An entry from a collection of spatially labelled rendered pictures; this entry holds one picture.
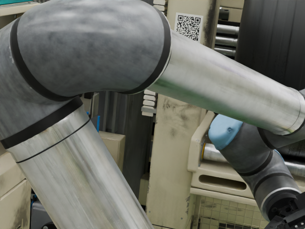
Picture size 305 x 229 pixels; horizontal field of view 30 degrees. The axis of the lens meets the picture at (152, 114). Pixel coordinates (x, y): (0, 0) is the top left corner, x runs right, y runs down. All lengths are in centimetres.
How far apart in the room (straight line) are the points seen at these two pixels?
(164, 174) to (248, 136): 60
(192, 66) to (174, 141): 91
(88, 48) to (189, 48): 16
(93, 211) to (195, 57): 24
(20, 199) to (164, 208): 48
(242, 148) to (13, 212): 58
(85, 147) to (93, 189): 5
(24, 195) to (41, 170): 74
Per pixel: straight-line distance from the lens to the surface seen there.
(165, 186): 169
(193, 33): 157
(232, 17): 213
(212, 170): 154
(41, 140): 70
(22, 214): 147
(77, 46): 63
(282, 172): 119
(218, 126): 115
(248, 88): 87
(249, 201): 156
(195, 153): 152
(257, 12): 137
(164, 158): 166
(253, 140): 112
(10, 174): 136
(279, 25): 135
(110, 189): 72
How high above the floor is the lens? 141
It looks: 16 degrees down
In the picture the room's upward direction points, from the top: 6 degrees clockwise
